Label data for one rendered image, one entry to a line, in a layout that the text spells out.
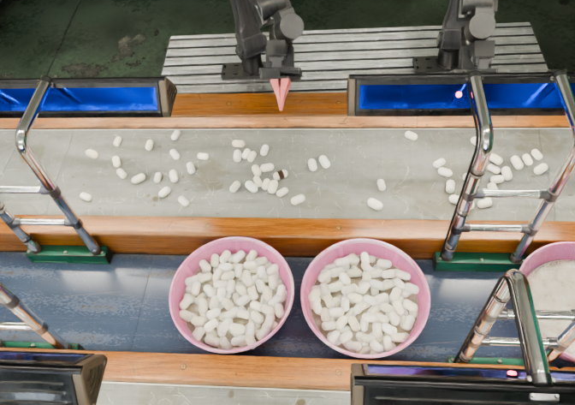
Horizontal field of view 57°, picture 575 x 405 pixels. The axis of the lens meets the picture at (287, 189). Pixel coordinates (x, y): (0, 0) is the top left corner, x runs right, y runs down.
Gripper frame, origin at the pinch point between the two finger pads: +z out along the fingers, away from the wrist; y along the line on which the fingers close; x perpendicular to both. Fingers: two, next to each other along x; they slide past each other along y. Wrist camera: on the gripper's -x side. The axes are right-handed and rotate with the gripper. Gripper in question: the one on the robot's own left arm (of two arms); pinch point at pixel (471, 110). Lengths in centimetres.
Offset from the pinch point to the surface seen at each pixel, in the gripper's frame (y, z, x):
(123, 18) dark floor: -153, -66, 168
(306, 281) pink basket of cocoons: -38, 38, -19
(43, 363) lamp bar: -71, 38, -66
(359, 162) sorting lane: -26.2, 12.7, 4.3
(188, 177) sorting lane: -70, 17, 1
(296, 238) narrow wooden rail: -41, 30, -13
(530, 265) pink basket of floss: 9.5, 34.5, -14.6
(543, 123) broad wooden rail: 21.2, 2.8, 11.8
